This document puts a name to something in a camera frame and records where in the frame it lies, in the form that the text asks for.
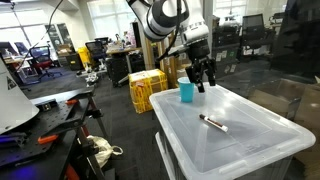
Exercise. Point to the yellow taped cardboard box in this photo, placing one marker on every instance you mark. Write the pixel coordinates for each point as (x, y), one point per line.
(148, 88)

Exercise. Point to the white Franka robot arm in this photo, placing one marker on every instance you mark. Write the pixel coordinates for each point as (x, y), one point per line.
(160, 23)

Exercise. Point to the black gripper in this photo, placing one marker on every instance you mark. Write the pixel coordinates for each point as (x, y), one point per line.
(199, 50)

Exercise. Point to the wooden post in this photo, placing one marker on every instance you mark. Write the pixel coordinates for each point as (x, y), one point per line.
(146, 53)

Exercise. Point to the cluttered wooden desk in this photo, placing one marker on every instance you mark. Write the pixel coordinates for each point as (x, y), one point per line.
(123, 51)

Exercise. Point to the dark marker with white label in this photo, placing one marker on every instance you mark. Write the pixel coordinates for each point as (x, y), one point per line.
(214, 123)

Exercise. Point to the office chair with red seat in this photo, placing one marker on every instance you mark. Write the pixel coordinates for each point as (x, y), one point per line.
(41, 61)

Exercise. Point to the white cone shade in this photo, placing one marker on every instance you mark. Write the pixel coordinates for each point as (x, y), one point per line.
(13, 103)

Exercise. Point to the black computer monitor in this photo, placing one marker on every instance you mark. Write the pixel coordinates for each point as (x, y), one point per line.
(252, 21)

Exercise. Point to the blue paper cup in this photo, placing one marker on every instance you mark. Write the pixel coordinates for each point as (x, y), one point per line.
(186, 91)

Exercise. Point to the black cabinet with labels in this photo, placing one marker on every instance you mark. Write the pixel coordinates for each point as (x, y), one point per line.
(225, 53)

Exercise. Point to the black perforated breadboard table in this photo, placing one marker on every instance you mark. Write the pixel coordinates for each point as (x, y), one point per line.
(33, 150)

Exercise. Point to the yellow bin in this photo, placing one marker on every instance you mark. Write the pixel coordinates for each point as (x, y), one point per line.
(85, 56)

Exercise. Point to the white plastic bag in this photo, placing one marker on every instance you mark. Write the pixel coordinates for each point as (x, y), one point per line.
(101, 150)

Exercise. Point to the black office chair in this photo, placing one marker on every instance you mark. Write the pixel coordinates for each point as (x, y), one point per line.
(96, 50)

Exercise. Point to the large clear plastic storage bin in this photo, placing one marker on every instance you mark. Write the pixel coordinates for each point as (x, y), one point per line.
(240, 140)

